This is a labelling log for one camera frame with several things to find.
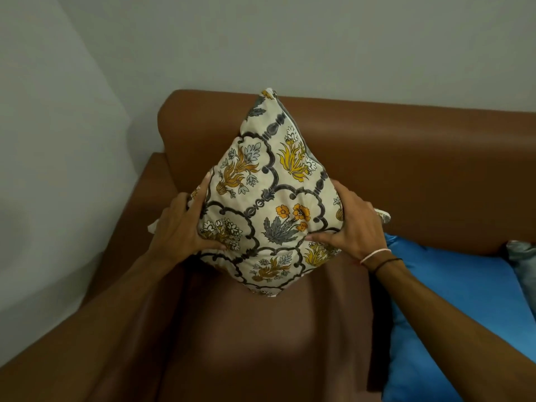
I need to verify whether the person's right hand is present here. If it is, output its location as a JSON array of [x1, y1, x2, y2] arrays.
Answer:
[[305, 180, 391, 265]]

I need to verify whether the person's left hand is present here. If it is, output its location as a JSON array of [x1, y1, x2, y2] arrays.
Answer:
[[147, 171, 228, 264]]

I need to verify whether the floral patterned cream cushion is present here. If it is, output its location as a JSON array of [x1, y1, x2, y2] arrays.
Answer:
[[147, 88, 392, 298]]

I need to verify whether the person's right forearm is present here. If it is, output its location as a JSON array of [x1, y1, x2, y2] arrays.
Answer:
[[368, 257, 536, 402]]

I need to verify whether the person's left forearm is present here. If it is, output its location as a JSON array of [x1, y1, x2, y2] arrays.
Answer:
[[0, 252, 185, 402]]

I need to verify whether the brown leather sofa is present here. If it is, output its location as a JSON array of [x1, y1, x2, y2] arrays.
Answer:
[[0, 89, 536, 402]]

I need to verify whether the pink thread wristband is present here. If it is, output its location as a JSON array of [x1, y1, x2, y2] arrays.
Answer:
[[359, 248, 393, 265]]

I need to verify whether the black thread wristband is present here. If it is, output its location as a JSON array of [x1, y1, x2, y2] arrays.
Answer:
[[374, 258, 403, 274]]

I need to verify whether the blue satin cushion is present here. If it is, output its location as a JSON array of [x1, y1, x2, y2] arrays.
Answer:
[[382, 233, 536, 402]]

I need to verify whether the grey satin cushion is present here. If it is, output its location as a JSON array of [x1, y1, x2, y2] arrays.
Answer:
[[505, 240, 536, 320]]

